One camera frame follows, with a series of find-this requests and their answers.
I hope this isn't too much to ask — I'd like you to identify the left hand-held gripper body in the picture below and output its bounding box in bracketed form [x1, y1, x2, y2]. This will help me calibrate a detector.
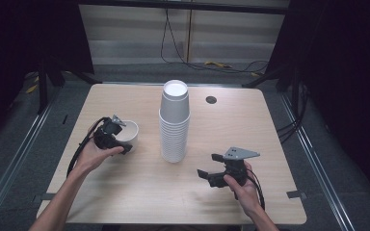
[92, 114, 127, 151]

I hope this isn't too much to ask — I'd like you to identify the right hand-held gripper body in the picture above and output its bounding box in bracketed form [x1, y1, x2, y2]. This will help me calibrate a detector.
[223, 146, 261, 188]

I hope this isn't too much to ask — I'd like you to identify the single white paper cup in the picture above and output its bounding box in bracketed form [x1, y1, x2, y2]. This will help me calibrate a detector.
[114, 119, 140, 154]

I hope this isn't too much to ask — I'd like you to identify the stack of white paper cups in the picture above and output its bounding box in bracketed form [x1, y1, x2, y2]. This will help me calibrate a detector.
[158, 79, 192, 164]

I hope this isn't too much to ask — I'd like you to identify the person's left hand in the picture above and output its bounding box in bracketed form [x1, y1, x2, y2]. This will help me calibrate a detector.
[72, 124, 125, 176]

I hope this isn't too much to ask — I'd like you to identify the person's right hand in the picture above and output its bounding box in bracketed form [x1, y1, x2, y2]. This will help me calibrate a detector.
[223, 163, 262, 216]

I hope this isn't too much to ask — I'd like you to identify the grey tape strip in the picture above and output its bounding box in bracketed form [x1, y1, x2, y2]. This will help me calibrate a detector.
[286, 190, 307, 200]
[33, 192, 59, 202]

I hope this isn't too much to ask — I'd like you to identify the black metal stand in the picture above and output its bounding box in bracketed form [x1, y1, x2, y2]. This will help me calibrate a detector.
[37, 57, 98, 114]
[242, 64, 303, 94]

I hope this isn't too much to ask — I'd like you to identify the black curtain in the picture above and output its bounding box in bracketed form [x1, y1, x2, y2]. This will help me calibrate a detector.
[0, 0, 94, 152]
[266, 0, 370, 206]

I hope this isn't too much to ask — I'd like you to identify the left hand-held gripper black cable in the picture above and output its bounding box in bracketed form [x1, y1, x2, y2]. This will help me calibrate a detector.
[66, 116, 109, 177]

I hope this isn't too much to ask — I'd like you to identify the hand-held gripper black cable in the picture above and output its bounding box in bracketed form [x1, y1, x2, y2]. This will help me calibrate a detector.
[66, 116, 109, 177]
[245, 167, 267, 211]

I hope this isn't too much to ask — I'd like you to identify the right hand-held gripper black cable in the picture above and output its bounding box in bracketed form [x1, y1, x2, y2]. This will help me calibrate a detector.
[245, 167, 267, 211]

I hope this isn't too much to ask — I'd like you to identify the bundle of black cables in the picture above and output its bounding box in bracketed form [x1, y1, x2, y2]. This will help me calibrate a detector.
[276, 83, 310, 144]

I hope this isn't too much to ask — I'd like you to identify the metal floor rail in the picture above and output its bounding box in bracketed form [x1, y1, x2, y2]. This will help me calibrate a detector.
[278, 92, 356, 231]
[0, 86, 62, 225]

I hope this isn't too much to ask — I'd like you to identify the long black floor cable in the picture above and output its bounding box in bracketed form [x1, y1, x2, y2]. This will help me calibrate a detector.
[159, 8, 271, 75]

